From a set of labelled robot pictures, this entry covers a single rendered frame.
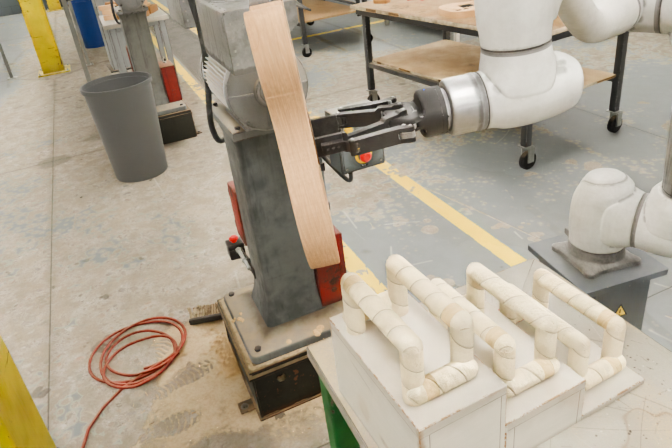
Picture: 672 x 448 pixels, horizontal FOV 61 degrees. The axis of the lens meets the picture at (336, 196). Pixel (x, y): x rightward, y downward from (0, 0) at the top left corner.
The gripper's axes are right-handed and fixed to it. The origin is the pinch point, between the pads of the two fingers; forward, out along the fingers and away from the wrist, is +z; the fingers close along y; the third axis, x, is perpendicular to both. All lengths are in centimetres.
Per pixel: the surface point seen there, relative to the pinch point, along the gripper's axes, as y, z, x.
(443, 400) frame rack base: -28.7, -9.4, -29.7
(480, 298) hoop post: -4.8, -22.5, -35.2
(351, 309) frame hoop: -12.8, 0.3, -24.1
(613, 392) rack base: -19, -40, -49
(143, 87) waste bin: 323, 112, -74
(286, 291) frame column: 91, 24, -99
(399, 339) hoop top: -26.6, -5.1, -18.9
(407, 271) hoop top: -12.7, -9.3, -19.3
